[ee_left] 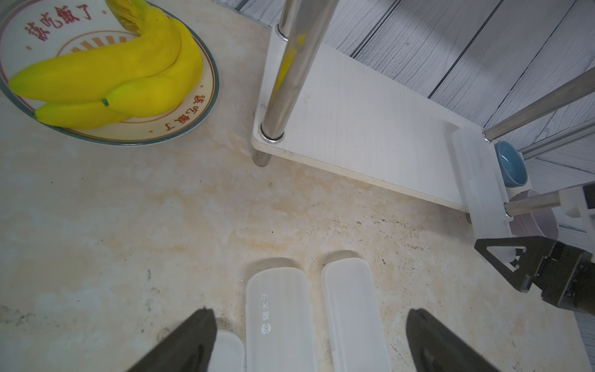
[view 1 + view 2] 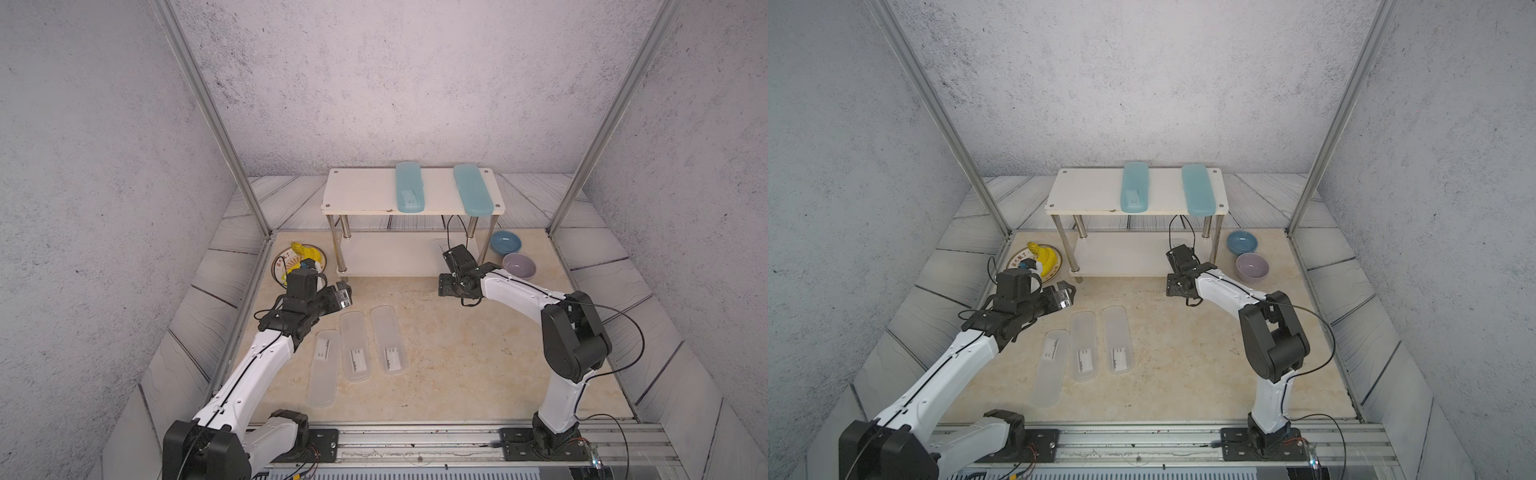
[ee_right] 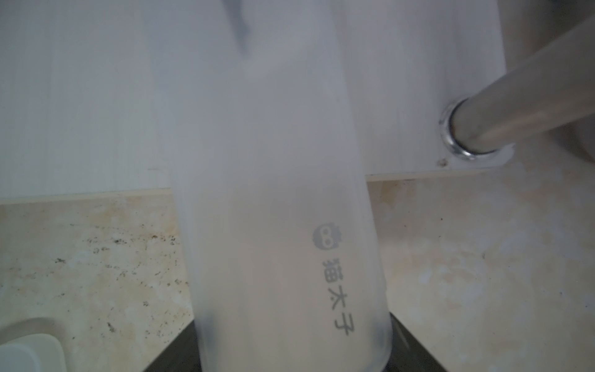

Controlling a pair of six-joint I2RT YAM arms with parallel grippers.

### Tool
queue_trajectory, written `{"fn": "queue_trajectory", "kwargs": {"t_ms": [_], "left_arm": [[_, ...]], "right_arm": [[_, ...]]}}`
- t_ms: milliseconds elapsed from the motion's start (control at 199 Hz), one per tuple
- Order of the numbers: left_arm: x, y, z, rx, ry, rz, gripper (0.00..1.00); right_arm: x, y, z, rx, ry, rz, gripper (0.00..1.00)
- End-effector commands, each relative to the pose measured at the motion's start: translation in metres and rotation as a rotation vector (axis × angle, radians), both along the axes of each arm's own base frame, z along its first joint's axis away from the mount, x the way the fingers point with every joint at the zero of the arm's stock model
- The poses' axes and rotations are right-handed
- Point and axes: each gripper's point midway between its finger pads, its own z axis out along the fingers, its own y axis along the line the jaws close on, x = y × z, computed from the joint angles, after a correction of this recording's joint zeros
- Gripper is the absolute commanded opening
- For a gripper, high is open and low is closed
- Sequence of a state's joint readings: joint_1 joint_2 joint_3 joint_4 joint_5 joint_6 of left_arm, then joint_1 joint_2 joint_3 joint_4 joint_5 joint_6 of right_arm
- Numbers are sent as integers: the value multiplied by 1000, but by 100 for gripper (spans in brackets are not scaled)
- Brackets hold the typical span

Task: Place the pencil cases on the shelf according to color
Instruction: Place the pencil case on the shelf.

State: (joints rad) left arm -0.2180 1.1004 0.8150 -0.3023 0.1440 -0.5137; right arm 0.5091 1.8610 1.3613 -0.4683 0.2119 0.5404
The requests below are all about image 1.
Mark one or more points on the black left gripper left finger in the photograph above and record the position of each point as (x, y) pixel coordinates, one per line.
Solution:
(188, 348)

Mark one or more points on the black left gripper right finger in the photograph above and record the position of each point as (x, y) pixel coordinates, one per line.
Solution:
(434, 347)

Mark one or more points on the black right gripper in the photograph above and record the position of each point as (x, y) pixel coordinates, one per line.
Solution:
(564, 273)

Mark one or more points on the white two-tier shelf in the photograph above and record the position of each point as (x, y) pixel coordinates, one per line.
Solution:
(386, 92)

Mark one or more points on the lilac ceramic bowl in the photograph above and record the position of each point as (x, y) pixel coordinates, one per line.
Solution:
(540, 223)

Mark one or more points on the blue ceramic bowl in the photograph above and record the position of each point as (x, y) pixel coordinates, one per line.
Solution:
(512, 165)

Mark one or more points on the yellow toy banana bunch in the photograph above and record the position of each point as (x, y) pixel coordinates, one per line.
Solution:
(144, 77)

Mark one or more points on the decorated round plate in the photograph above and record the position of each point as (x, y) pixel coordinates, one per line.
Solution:
(32, 31)

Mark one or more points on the right aluminium frame post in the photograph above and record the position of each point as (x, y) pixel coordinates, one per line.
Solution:
(561, 139)

